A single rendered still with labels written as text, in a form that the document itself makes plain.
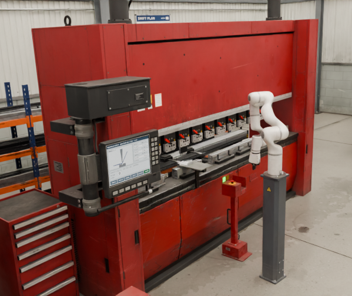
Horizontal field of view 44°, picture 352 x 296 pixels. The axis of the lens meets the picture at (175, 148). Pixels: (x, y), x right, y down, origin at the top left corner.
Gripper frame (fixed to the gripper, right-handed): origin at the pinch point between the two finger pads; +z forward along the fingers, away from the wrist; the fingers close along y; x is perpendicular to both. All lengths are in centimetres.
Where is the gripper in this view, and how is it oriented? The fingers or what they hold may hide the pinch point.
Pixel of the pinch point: (254, 167)
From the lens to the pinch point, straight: 417.3
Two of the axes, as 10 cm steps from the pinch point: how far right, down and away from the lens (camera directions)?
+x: 6.3, -2.3, 7.4
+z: -0.2, 9.5, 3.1
